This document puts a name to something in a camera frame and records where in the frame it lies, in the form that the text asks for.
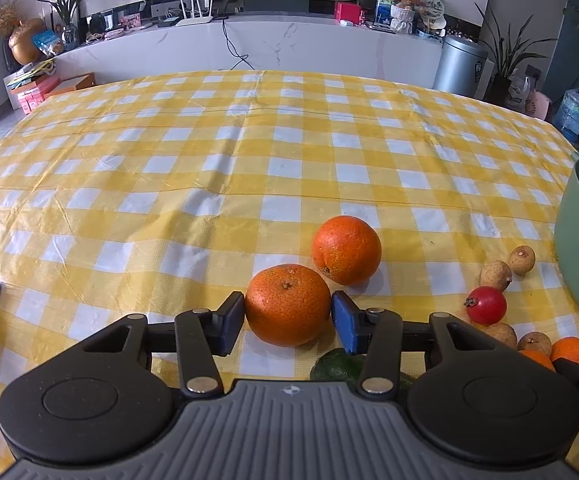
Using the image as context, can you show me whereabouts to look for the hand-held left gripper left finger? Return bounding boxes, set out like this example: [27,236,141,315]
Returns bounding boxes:
[82,291,247,396]

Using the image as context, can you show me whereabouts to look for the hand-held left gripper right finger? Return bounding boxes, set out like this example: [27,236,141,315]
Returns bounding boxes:
[331,290,515,397]

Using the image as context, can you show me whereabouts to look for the small tangerine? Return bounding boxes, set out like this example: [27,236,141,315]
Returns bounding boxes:
[549,336,579,368]
[518,349,556,373]

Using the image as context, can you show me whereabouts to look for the green cucumber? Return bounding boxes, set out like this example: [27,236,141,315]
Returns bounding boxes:
[309,347,417,393]

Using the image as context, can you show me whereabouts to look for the large orange with stem dimple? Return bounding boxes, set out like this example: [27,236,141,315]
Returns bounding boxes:
[244,263,331,347]

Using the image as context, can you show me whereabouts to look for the red cherry tomato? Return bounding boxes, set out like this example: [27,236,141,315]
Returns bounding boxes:
[464,286,507,326]

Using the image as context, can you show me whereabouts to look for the brown longan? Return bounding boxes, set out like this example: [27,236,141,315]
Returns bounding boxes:
[508,245,536,276]
[517,331,553,356]
[483,322,519,351]
[479,260,513,293]

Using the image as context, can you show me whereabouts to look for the yellow checkered tablecloth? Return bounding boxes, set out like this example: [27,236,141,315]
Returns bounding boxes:
[0,69,579,480]

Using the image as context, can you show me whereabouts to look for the blue water bottle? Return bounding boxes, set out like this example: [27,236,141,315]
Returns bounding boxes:
[552,73,579,143]

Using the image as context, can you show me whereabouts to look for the pink round appliance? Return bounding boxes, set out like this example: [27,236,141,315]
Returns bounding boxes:
[524,91,553,120]

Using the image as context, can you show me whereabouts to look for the white marble media console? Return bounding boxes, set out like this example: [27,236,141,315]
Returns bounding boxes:
[52,0,470,92]

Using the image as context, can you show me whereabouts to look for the flat orange box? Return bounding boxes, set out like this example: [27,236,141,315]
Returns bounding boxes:
[44,73,96,99]

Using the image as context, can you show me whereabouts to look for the silver trash can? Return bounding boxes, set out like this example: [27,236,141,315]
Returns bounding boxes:
[432,35,490,97]

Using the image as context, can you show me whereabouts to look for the white plastic bag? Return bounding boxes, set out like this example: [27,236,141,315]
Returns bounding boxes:
[503,76,533,113]

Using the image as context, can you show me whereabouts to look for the stack of pink boxes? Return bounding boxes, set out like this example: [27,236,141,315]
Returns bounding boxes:
[4,60,61,113]

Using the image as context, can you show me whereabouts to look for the tall leafy potted plant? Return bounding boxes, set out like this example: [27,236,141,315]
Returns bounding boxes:
[474,2,559,105]

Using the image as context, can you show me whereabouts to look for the white router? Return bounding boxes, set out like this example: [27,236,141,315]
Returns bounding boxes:
[176,0,215,27]

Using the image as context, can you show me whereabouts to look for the red box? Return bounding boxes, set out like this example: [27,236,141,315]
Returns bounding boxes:
[334,1,363,24]

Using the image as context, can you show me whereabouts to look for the blue picture card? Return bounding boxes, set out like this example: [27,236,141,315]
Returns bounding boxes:
[375,0,399,28]

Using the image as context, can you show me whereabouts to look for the teddy bear in basket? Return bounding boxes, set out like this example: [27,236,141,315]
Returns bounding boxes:
[389,0,418,36]

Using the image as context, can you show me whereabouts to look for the round painted fan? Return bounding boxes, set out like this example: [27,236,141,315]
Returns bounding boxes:
[416,0,445,26]

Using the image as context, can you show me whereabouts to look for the blue snack bag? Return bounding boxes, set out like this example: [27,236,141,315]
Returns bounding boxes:
[32,30,65,57]

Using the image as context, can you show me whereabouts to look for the golden gourd ornament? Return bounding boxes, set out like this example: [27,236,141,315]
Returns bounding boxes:
[8,17,46,66]

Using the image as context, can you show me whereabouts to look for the potted plant in glass vase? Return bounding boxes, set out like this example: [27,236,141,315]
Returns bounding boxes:
[37,0,96,52]

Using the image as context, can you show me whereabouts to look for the dried flower bunch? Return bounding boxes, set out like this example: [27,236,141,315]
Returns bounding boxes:
[0,0,21,38]

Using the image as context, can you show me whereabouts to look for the black cable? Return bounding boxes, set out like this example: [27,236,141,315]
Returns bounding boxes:
[221,19,256,71]

